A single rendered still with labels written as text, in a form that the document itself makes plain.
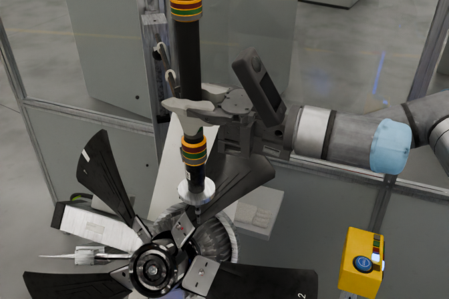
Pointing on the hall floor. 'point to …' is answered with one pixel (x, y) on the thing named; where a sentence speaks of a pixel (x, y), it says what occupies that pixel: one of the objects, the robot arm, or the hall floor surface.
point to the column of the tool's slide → (160, 131)
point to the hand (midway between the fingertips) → (175, 93)
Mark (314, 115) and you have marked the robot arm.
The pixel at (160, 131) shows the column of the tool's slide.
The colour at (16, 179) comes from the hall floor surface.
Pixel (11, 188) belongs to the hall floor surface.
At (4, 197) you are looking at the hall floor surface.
